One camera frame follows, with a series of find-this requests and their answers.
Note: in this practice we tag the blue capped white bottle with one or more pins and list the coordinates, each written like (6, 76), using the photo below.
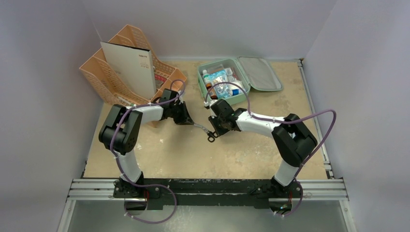
(234, 92)

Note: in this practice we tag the brown medicine bottle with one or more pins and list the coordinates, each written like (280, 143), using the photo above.
(211, 92)

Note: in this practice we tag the black handled scissors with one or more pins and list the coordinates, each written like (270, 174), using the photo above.
(211, 136)

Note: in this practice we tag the mint green case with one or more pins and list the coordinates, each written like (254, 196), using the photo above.
(251, 72)

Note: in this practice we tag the clear bag of pads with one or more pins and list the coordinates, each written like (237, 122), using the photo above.
(231, 74)

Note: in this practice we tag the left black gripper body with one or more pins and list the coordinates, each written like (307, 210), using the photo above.
(178, 113)

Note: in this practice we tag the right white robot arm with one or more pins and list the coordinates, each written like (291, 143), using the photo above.
(294, 141)

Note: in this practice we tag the blue gauze packet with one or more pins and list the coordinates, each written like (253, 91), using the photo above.
(220, 79)

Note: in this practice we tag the white booklet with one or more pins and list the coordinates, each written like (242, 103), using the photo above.
(134, 66)

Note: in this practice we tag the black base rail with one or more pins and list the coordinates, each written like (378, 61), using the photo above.
(257, 193)

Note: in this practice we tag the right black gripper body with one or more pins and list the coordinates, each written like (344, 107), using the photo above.
(218, 123)

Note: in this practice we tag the small white bottle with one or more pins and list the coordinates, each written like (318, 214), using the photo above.
(206, 77)

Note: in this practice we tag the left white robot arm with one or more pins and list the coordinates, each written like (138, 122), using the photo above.
(120, 131)

